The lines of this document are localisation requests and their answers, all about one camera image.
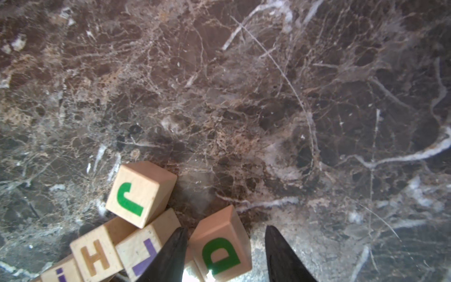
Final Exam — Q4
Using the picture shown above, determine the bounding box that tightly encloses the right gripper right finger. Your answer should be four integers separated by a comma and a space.
265, 225, 317, 282

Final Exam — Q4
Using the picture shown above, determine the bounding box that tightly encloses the wooden block letter L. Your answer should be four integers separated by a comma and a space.
116, 209, 181, 282

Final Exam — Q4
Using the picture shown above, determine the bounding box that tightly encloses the wooden block letter H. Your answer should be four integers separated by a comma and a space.
70, 217, 137, 282

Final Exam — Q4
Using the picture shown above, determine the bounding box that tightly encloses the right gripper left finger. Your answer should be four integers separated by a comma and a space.
137, 227, 188, 282

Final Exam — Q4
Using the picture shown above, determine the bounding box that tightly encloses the wooden block letter D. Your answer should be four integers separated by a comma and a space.
189, 205, 253, 282

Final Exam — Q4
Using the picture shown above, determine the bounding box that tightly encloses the wooden block letter I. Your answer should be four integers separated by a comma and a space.
41, 255, 83, 282

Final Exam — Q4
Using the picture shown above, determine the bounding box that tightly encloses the wooden block letter J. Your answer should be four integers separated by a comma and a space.
106, 161, 177, 229

